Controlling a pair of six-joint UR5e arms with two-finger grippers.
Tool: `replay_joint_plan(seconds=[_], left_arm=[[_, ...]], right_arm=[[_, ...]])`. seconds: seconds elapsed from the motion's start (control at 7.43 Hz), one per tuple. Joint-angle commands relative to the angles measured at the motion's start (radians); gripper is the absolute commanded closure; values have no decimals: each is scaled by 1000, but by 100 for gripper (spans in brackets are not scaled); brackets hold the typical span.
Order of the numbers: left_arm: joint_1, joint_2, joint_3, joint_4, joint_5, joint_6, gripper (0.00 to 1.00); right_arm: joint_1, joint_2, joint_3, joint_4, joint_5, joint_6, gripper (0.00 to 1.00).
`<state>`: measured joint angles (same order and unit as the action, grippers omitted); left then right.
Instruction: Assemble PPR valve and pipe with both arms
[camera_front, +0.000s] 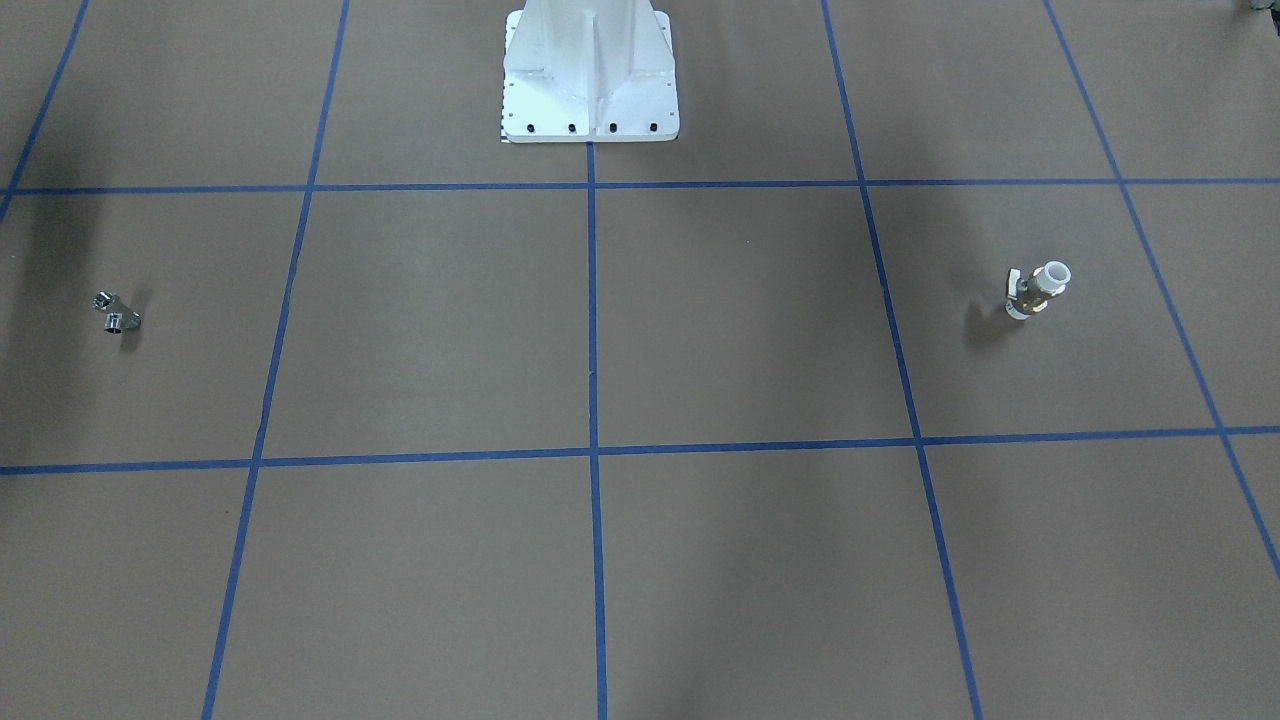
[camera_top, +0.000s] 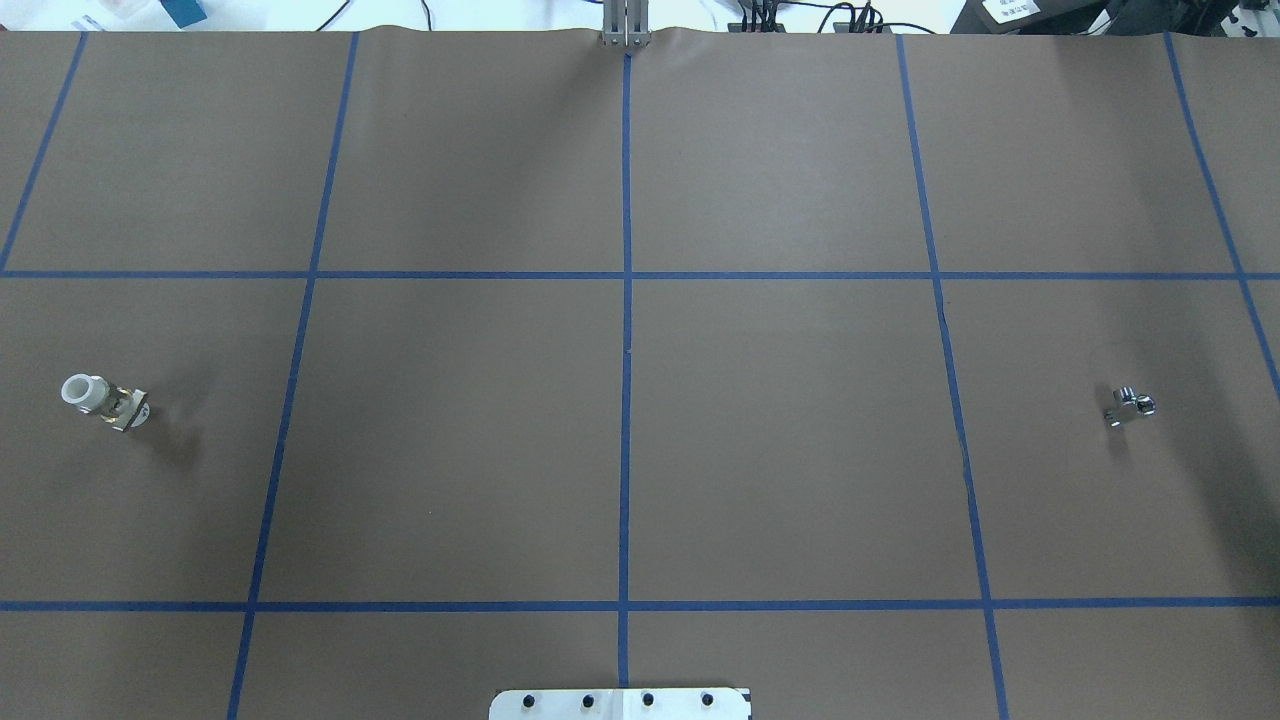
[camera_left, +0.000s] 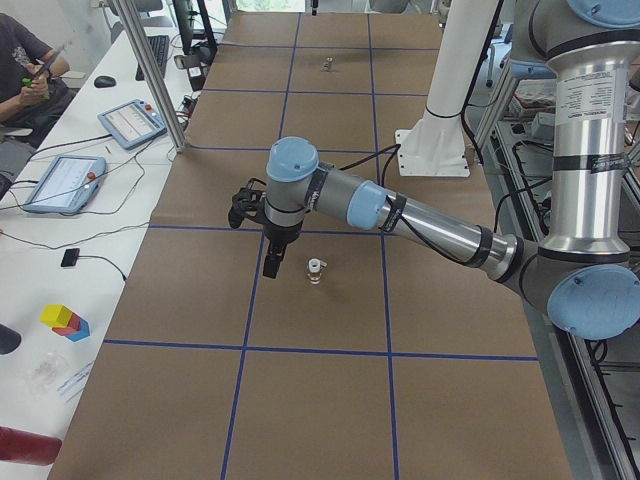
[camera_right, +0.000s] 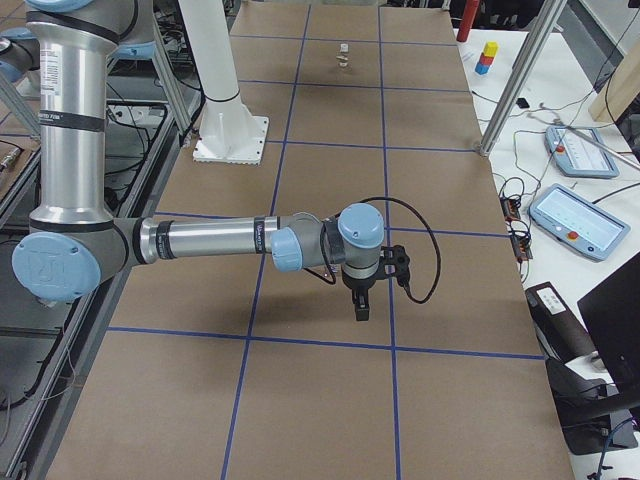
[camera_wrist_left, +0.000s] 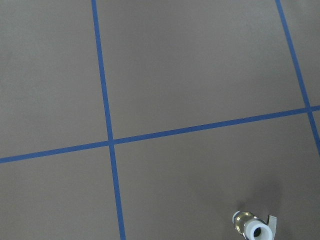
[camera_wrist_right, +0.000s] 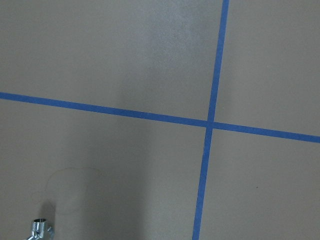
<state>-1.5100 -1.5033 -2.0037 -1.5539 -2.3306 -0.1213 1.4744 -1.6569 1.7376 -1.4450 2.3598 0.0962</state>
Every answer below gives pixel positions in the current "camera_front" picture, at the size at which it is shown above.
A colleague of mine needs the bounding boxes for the chrome angle pipe fitting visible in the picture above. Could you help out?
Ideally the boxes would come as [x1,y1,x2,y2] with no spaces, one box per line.
[92,291,142,334]

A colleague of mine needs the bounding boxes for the white brass PPR valve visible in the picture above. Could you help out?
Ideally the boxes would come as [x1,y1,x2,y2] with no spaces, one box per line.
[1005,260,1073,322]

